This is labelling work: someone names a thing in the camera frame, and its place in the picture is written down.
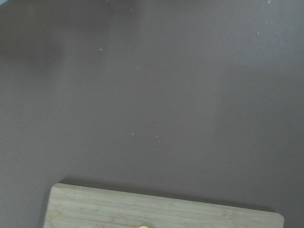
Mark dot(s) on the wooden cutting board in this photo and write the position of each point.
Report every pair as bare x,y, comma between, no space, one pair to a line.
71,206

